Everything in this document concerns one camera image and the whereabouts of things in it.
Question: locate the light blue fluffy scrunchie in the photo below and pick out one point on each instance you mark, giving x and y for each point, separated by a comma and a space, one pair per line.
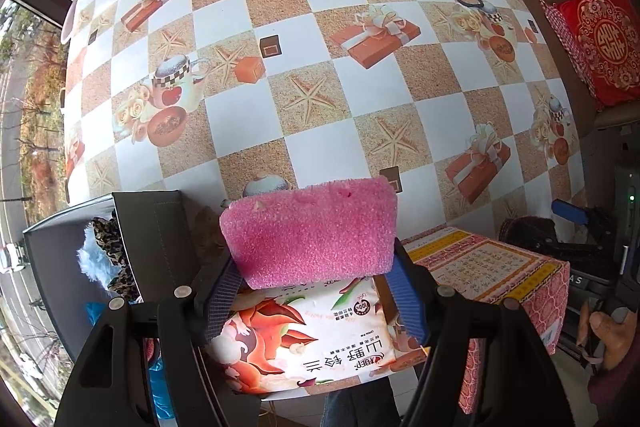
94, 263

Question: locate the person's hand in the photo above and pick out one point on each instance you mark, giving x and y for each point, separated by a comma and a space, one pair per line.
616, 337

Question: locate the pink yellow carton box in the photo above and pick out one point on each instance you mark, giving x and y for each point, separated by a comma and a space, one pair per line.
501, 309

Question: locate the checkered patterned tablecloth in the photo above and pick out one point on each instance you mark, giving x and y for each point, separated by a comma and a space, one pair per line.
459, 101

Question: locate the pink foam sponge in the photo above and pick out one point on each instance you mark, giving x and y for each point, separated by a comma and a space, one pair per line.
338, 230

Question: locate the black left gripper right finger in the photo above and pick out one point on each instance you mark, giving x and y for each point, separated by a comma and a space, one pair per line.
414, 291

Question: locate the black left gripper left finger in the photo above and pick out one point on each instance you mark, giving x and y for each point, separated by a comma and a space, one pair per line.
216, 287

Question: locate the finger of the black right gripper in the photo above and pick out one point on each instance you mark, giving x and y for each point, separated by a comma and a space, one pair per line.
569, 212

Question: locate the leopard print scrunchie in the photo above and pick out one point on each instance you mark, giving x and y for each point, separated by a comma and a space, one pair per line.
108, 238

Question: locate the white orange tissue pack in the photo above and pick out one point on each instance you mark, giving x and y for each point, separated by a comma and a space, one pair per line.
293, 341

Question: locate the red embroidered cushion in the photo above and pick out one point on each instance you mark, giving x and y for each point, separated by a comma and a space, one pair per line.
602, 39

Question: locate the white open storage box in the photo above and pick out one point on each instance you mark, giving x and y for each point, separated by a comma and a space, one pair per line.
128, 244

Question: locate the blue jeans leg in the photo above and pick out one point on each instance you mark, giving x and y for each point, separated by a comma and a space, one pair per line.
365, 405

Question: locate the brown wooden chair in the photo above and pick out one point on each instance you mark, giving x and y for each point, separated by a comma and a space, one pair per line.
587, 114

